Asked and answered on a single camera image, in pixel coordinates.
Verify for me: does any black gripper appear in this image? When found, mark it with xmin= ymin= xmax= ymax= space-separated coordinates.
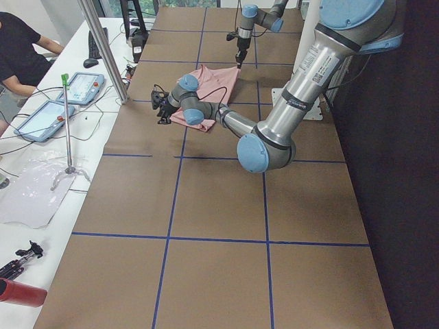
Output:
xmin=151 ymin=85 xmax=175 ymax=124
xmin=226 ymin=30 xmax=251 ymax=67

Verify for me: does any pink Snoopy t-shirt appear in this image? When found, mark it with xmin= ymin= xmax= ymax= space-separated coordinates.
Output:
xmin=171 ymin=64 xmax=241 ymax=132

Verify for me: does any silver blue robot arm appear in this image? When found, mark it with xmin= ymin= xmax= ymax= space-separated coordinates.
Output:
xmin=226 ymin=0 xmax=288 ymax=69
xmin=151 ymin=0 xmax=406 ymax=173

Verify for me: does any black tripod stand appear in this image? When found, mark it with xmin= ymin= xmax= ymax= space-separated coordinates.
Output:
xmin=119 ymin=0 xmax=149 ymax=64

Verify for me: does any upper blue teach pendant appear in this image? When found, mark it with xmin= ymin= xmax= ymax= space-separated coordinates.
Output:
xmin=61 ymin=72 xmax=105 ymax=106

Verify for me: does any blue teach pendant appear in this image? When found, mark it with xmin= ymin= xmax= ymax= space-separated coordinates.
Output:
xmin=61 ymin=72 xmax=105 ymax=106
xmin=14 ymin=100 xmax=65 ymax=143

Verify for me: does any black computer mouse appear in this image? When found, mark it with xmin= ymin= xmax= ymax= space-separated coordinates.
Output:
xmin=83 ymin=58 xmax=99 ymax=69

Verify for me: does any black keyboard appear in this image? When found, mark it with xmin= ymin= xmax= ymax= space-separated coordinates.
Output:
xmin=88 ymin=26 xmax=110 ymax=60

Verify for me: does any green plastic clamp stick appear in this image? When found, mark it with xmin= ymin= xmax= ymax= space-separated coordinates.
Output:
xmin=50 ymin=73 xmax=91 ymax=192

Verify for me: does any lower blue teach pendant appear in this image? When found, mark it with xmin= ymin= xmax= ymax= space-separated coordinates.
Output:
xmin=14 ymin=100 xmax=65 ymax=143

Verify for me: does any clear plastic bag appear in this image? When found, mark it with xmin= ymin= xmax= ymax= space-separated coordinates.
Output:
xmin=1 ymin=153 xmax=91 ymax=229

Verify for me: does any seated person black shirt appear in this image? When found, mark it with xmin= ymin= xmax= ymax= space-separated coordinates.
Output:
xmin=0 ymin=12 xmax=66 ymax=136

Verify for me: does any black pliers tool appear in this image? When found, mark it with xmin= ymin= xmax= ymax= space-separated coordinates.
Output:
xmin=1 ymin=241 xmax=43 ymax=280

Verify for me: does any red cylinder bottle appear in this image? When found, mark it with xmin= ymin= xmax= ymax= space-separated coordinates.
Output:
xmin=1 ymin=278 xmax=47 ymax=308

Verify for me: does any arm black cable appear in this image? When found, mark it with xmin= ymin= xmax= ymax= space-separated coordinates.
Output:
xmin=198 ymin=86 xmax=230 ymax=103
xmin=233 ymin=0 xmax=268 ymax=38

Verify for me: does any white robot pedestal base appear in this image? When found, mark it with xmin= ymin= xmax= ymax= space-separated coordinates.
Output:
xmin=267 ymin=1 xmax=323 ymax=130

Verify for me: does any aluminium frame post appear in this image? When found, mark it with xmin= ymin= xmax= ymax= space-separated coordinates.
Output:
xmin=78 ymin=0 xmax=128 ymax=104

